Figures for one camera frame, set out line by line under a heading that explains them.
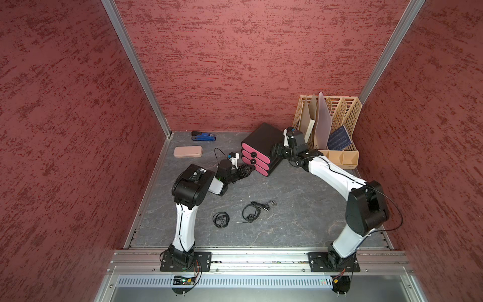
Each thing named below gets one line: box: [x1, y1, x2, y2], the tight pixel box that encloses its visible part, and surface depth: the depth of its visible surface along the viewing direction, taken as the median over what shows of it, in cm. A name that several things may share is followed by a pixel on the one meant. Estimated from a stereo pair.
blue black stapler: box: [191, 130, 217, 142], surface depth 120 cm
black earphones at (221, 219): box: [212, 211, 231, 229], surface depth 87 cm
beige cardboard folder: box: [299, 92, 319, 145], surface depth 92 cm
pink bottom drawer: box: [254, 164, 269, 177], surface depth 99 cm
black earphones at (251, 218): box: [236, 203, 261, 224], surface depth 87 cm
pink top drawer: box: [240, 142, 272, 165], surface depth 92 cm
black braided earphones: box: [250, 200, 277, 213], surface depth 91 cm
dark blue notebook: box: [326, 124, 353, 151], surface depth 105 cm
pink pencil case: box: [172, 145, 203, 158], surface depth 111 cm
